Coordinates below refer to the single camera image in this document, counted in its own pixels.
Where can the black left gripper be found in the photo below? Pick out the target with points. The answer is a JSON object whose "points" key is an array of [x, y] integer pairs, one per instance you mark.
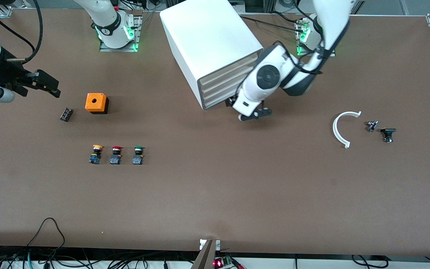
{"points": [[232, 101]]}

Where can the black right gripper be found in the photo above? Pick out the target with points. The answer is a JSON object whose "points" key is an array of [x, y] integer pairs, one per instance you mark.
{"points": [[3, 74]]}

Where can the green push button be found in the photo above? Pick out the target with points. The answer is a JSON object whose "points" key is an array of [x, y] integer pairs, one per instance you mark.
{"points": [[137, 160]]}

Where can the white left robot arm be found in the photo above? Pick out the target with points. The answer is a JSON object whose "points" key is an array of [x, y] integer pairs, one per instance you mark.
{"points": [[271, 76]]}

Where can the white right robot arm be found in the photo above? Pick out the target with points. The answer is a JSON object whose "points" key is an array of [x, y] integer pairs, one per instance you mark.
{"points": [[106, 26]]}

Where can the yellow push button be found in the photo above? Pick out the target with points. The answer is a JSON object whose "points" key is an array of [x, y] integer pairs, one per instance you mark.
{"points": [[95, 158]]}

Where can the red push button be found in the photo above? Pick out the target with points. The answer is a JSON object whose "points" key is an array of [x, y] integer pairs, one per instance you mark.
{"points": [[115, 160]]}

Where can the small black button part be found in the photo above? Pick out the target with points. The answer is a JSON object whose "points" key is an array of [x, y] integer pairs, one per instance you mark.
{"points": [[388, 131]]}

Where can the small black terminal block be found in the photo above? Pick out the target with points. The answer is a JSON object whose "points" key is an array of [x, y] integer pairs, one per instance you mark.
{"points": [[67, 114]]}

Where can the white curved plastic arc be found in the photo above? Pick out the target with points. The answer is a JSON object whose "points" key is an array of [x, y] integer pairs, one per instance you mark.
{"points": [[335, 129]]}

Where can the small grey metal part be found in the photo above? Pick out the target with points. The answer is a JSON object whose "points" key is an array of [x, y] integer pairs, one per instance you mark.
{"points": [[371, 126]]}

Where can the circuit board with red light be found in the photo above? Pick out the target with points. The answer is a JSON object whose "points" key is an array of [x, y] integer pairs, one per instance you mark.
{"points": [[218, 263]]}

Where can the orange button enclosure box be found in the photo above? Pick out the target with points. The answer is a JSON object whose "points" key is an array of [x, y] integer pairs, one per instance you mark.
{"points": [[95, 101]]}

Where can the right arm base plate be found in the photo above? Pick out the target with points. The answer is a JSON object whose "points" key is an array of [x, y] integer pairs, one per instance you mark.
{"points": [[105, 49]]}

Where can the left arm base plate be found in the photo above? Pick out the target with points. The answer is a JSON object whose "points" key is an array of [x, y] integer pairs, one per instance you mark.
{"points": [[299, 52]]}

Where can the small metal bracket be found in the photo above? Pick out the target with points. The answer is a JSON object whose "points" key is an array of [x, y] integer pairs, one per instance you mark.
{"points": [[202, 244]]}

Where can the grey metal camera beam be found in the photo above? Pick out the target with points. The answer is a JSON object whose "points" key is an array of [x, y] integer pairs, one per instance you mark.
{"points": [[205, 259]]}

